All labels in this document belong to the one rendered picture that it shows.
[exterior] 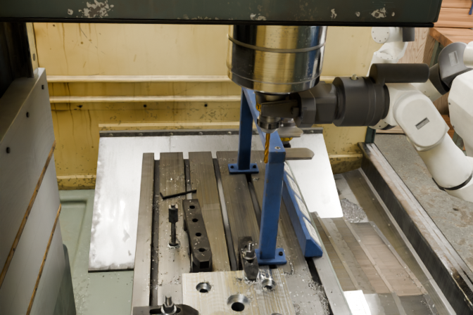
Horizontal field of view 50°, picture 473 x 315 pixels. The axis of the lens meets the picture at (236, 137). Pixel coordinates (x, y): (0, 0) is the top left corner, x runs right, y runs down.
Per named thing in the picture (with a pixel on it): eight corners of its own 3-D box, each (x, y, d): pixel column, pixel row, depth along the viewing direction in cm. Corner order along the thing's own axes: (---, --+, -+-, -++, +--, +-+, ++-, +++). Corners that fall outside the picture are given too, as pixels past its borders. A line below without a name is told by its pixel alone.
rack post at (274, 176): (282, 250, 135) (293, 153, 122) (286, 264, 131) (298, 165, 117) (246, 252, 134) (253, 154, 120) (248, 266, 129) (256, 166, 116)
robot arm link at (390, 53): (398, 15, 154) (384, 57, 161) (381, 17, 149) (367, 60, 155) (416, 22, 150) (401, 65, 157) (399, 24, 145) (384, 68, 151)
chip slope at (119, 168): (315, 181, 219) (323, 127, 207) (374, 303, 158) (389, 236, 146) (104, 187, 207) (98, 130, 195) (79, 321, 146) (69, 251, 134)
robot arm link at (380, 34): (388, 3, 154) (388, 41, 157) (367, 4, 148) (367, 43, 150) (422, 0, 146) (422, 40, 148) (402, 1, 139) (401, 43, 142)
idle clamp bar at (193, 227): (198, 216, 147) (198, 197, 144) (213, 279, 124) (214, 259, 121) (181, 218, 146) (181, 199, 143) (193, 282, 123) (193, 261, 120)
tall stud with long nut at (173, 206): (178, 240, 137) (178, 200, 131) (179, 247, 135) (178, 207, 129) (168, 240, 137) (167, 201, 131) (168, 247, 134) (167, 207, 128)
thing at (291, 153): (310, 149, 122) (311, 146, 121) (316, 160, 117) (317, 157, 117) (281, 150, 121) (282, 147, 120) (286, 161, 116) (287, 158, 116)
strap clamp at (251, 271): (248, 269, 128) (252, 221, 121) (257, 309, 117) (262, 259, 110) (236, 270, 128) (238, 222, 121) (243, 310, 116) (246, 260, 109)
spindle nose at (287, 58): (226, 58, 92) (229, -9, 87) (314, 62, 93) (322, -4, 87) (224, 93, 78) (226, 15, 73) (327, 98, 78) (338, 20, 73)
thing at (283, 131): (300, 128, 131) (300, 125, 131) (305, 138, 127) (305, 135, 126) (273, 129, 130) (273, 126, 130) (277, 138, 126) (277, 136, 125)
